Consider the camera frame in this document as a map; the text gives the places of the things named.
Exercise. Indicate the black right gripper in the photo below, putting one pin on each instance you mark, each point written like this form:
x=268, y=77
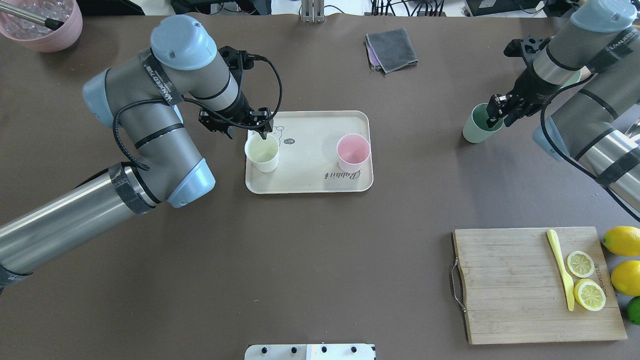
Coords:
x=528, y=88

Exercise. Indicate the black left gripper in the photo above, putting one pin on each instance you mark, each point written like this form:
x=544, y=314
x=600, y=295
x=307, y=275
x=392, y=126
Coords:
x=240, y=109

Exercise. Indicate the cream cup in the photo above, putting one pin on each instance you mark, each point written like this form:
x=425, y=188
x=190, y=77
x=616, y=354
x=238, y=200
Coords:
x=262, y=153

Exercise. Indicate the green cup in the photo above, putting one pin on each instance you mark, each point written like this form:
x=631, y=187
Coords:
x=476, y=129

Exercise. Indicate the pink cup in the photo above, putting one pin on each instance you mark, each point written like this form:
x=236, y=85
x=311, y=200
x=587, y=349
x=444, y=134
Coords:
x=352, y=150

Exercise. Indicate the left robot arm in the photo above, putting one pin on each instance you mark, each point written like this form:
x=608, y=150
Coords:
x=138, y=100

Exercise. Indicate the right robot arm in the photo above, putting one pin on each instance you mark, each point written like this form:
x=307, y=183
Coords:
x=580, y=81

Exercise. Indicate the cream rabbit tray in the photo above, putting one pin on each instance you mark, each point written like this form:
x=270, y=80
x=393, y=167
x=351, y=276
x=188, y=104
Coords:
x=308, y=157

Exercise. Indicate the green bowl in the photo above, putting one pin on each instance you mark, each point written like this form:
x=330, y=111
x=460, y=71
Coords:
x=573, y=79

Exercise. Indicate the metal scoop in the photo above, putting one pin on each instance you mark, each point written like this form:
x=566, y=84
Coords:
x=633, y=132

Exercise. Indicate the grey folded cloth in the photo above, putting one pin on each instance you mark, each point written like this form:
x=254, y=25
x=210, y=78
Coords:
x=390, y=50

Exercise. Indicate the yellow plastic knife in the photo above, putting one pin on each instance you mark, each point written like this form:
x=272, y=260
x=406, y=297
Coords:
x=566, y=279

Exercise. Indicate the lemon slice upper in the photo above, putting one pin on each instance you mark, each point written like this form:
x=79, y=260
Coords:
x=580, y=264

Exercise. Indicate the lemon slice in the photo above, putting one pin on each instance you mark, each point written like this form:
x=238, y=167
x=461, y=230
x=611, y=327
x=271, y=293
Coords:
x=589, y=295
x=580, y=264

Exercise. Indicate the wooden cutting board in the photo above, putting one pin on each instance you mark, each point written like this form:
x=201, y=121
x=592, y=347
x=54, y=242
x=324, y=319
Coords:
x=512, y=292

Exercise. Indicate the yellow lemon outer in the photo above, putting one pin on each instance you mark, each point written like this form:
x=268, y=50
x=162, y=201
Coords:
x=622, y=240

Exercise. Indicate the lemon slice lower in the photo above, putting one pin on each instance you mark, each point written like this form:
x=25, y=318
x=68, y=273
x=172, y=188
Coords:
x=589, y=295

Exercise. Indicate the yellow lemon near board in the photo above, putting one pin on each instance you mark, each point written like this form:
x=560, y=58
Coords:
x=625, y=278

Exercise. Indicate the metal muddler tube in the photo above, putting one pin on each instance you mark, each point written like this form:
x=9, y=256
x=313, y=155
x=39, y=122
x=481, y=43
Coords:
x=38, y=19

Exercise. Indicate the green lime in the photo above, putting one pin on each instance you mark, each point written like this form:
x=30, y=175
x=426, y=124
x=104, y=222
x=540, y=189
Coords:
x=633, y=310

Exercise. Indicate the pink bowl with ice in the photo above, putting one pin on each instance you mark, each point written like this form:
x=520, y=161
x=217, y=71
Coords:
x=35, y=37

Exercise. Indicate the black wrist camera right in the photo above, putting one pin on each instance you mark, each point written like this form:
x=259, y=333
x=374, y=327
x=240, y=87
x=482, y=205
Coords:
x=527, y=48

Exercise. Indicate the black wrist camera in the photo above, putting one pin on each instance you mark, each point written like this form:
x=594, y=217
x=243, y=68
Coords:
x=527, y=48
x=238, y=61

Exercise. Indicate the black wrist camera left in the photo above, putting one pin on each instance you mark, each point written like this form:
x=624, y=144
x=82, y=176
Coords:
x=238, y=61

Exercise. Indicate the aluminium frame post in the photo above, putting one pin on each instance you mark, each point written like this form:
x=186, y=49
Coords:
x=312, y=11

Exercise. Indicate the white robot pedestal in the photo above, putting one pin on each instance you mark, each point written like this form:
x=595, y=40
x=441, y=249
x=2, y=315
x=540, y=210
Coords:
x=312, y=351

